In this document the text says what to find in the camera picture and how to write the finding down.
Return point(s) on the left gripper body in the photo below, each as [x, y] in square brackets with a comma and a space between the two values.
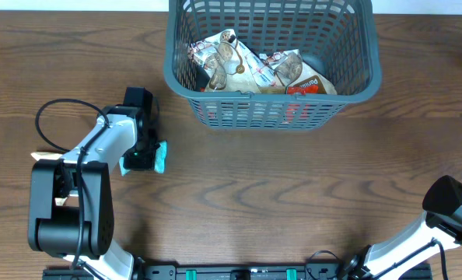
[145, 153]

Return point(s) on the teal snack packet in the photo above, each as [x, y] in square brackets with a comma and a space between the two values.
[160, 162]

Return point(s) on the beige paper bag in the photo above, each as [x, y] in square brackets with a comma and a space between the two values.
[46, 156]

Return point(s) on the Panifee snack bag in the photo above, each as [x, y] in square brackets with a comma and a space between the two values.
[292, 71]
[222, 59]

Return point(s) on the grey plastic basket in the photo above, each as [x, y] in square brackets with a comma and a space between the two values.
[336, 38]

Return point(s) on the Kleenex tissue multipack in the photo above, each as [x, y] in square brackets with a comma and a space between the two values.
[263, 75]

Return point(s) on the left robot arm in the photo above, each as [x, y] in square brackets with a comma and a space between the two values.
[71, 213]

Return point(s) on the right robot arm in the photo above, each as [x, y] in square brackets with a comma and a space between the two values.
[437, 229]

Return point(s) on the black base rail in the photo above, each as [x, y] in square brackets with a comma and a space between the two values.
[169, 272]

